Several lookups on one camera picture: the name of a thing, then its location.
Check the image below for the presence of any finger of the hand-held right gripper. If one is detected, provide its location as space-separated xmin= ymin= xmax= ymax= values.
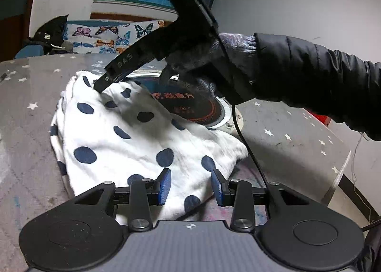
xmin=93 ymin=22 xmax=176 ymax=94

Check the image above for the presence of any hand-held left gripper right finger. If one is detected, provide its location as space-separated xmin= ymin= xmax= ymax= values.
xmin=211 ymin=168 xmax=308 ymax=231

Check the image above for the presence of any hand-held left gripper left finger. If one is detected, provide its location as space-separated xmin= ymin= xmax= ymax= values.
xmin=74 ymin=168 xmax=172 ymax=231

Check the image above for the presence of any white polka dot garment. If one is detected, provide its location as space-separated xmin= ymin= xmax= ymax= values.
xmin=49 ymin=70 xmax=249 ymax=225

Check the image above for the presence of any person's right hand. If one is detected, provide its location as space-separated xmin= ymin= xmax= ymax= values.
xmin=160 ymin=34 xmax=257 ymax=95

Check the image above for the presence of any butterfly print pillow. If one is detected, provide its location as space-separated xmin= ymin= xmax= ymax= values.
xmin=64 ymin=20 xmax=173 ymax=54

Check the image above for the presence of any round black induction cooktop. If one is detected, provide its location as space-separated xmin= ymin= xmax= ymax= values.
xmin=131 ymin=71 xmax=243 ymax=133

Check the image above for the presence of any black bag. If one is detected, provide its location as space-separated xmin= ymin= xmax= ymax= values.
xmin=30 ymin=15 xmax=73 ymax=54

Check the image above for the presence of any blue sofa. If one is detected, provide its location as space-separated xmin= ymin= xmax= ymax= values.
xmin=15 ymin=44 xmax=45 ymax=58

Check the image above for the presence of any dark wooden door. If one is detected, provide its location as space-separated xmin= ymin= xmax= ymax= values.
xmin=0 ymin=0 xmax=42 ymax=61

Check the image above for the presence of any red object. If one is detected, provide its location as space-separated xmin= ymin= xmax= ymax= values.
xmin=314 ymin=114 xmax=331 ymax=127

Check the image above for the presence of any grey star tablecloth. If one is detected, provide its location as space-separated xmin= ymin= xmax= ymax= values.
xmin=0 ymin=53 xmax=352 ymax=272

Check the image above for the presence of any person's black jacket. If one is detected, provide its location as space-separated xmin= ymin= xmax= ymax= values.
xmin=361 ymin=224 xmax=381 ymax=272

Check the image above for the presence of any black cable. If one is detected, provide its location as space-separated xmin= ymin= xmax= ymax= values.
xmin=231 ymin=102 xmax=268 ymax=188

